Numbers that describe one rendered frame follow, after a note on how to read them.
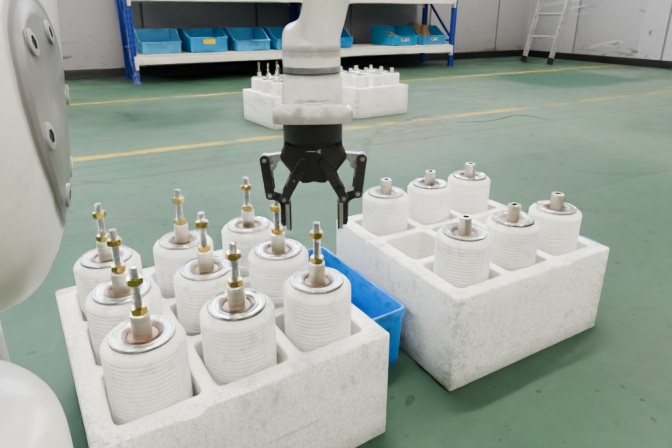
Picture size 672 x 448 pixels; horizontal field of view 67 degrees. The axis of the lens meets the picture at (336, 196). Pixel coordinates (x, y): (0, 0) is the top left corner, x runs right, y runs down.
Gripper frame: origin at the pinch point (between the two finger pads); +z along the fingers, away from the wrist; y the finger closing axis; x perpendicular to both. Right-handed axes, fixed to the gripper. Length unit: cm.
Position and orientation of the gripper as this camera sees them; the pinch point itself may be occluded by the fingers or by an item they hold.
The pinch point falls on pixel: (314, 218)
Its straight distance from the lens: 68.3
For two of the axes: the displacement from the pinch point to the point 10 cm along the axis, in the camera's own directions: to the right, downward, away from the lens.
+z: 0.0, 9.4, 3.3
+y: -10.0, 0.2, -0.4
